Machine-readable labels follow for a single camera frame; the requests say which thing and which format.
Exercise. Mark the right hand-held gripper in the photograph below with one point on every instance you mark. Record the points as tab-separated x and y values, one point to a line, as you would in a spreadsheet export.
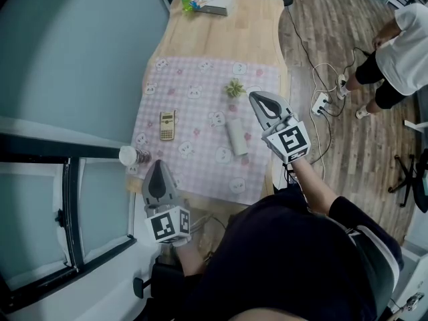
289	140

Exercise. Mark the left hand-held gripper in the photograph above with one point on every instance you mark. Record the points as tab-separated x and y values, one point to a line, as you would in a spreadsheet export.
167	224

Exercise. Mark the white rectangular box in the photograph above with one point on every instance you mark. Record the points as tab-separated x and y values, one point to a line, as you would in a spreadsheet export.
236	137

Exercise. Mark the person's left forearm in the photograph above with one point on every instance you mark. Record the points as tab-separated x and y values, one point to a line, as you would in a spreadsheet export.
190	259

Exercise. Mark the person's right forearm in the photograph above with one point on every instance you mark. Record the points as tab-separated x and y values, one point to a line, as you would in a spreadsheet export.
311	186

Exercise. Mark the white-lidded clear jar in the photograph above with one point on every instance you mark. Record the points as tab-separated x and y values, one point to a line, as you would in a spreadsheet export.
128	156

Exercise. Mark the small green potted plant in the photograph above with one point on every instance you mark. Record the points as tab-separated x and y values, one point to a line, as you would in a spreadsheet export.
234	88

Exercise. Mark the pink checked table mat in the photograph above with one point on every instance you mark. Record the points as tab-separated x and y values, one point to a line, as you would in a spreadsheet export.
200	162

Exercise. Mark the white power strip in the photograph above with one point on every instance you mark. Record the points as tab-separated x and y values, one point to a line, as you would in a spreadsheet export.
321	103

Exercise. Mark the beige calculator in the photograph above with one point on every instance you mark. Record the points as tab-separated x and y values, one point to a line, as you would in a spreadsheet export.
167	125

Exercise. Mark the flat white box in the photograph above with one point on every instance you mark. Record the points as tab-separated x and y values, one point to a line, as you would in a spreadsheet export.
217	2

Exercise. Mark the white desk leg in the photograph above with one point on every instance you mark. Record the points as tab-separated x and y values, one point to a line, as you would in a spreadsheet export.
416	125

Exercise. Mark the person's black shirt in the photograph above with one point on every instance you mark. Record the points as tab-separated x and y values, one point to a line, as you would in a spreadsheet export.
284	263

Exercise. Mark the black office chair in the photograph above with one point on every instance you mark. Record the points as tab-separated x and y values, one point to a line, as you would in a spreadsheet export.
419	186

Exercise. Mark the black window frame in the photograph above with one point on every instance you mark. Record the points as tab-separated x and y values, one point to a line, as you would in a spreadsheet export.
73	212

